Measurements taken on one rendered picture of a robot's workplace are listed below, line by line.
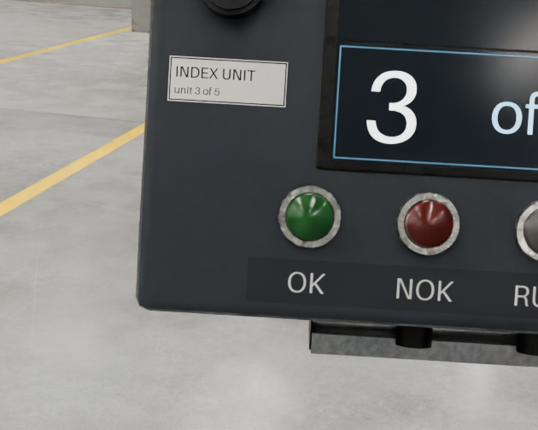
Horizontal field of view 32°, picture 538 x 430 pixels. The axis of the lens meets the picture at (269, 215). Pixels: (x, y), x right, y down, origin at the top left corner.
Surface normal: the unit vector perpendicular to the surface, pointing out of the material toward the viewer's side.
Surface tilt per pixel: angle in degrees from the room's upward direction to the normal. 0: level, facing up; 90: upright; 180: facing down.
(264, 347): 0
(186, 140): 75
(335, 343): 90
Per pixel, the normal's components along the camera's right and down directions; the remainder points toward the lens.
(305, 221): -0.08, 0.09
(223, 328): 0.05, -0.95
